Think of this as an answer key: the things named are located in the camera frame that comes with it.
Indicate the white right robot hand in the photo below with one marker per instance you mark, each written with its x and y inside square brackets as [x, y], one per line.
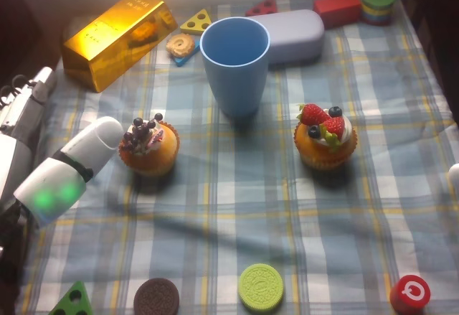
[455, 175]

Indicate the strawberry topped cupcake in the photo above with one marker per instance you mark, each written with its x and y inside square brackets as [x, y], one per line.
[322, 150]

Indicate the dark berry topped cupcake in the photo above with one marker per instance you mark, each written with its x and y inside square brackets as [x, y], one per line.
[157, 153]

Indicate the blue plastic cup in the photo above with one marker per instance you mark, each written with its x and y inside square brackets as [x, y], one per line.
[233, 82]

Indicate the red cylinder with white mark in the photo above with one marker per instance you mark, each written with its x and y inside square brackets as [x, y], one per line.
[410, 292]

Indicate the red rectangular block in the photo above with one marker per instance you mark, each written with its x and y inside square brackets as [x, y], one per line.
[337, 10]

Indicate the blue plaid tablecloth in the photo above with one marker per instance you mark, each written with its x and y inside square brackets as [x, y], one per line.
[251, 203]

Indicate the lilac glasses case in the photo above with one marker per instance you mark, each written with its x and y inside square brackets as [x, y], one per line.
[297, 35]

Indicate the green sandwich cookie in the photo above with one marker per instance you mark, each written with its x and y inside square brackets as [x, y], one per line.
[261, 287]

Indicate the red triangle block with holes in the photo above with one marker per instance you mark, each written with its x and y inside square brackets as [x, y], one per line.
[263, 8]

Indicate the yellow triangle block with holes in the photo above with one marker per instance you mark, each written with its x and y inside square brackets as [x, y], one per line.
[197, 22]

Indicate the brown chocolate sandwich cookie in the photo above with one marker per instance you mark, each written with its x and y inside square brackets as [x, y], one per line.
[156, 297]

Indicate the shiny gold bar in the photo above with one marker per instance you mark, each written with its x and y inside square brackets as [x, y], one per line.
[107, 42]

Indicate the green triangle block with holes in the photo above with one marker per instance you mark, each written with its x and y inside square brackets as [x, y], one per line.
[73, 302]

